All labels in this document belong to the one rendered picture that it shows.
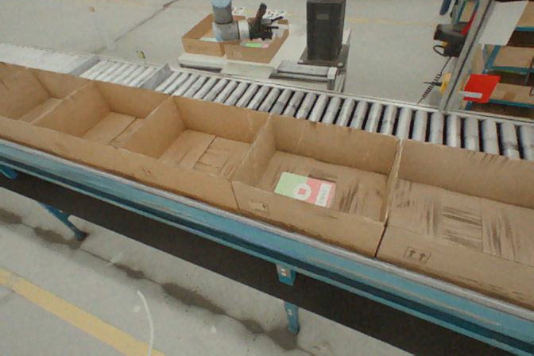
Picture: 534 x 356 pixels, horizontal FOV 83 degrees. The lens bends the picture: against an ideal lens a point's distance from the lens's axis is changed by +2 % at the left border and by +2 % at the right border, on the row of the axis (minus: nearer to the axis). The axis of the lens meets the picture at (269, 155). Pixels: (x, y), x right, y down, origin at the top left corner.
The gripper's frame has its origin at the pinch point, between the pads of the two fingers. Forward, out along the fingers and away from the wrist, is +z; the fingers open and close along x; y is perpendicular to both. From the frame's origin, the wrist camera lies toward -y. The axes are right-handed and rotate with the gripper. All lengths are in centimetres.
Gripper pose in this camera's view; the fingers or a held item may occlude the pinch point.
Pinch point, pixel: (287, 21)
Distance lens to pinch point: 163.9
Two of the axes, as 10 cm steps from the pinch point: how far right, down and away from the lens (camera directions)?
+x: 1.8, 6.7, -7.2
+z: 9.8, -1.5, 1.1
